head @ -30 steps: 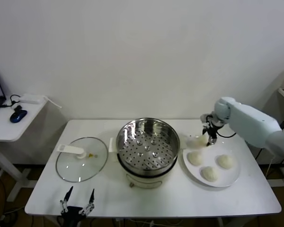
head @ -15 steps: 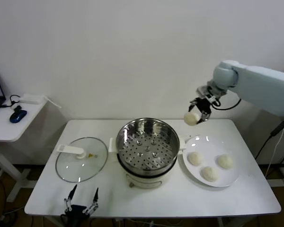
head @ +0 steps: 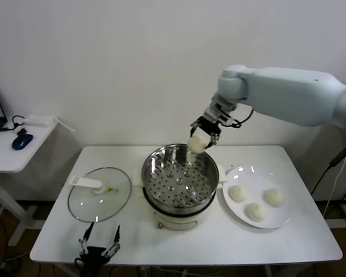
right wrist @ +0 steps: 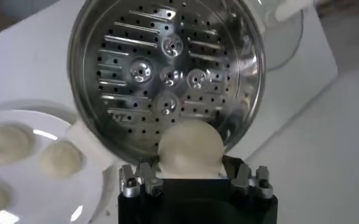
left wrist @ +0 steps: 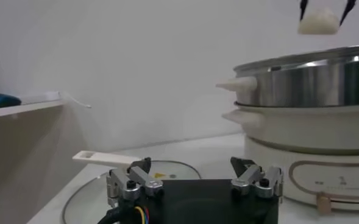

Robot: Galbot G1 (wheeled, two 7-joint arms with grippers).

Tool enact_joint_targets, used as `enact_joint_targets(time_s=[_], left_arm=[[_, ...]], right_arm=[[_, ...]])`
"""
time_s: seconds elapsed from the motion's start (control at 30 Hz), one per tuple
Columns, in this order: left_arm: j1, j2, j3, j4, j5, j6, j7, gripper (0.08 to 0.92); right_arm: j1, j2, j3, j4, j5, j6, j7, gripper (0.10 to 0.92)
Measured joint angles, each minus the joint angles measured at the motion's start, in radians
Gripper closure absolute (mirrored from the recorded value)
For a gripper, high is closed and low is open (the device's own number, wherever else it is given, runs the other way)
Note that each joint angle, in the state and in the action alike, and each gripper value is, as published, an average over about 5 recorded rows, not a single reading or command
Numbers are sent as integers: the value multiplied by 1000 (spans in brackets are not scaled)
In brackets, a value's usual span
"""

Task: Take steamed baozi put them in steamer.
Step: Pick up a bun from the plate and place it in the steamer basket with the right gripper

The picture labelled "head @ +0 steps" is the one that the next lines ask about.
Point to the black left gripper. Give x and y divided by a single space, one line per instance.
95 254

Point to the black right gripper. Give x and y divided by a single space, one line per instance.
209 125

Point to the white steamed baozi bun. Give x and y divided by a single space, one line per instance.
197 143
238 193
256 213
274 197

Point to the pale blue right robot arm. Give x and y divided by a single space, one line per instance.
291 92

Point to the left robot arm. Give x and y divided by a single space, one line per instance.
90 269

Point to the perforated steel steamer basket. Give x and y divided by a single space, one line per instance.
178 167

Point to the white round plate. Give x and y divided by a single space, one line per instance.
253 179

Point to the cream electric heater base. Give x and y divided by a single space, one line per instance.
176 224

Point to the blue computer mouse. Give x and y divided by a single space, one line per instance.
22 142

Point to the white side table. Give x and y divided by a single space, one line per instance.
5 158

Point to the white power adapter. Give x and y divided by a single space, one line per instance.
39 120

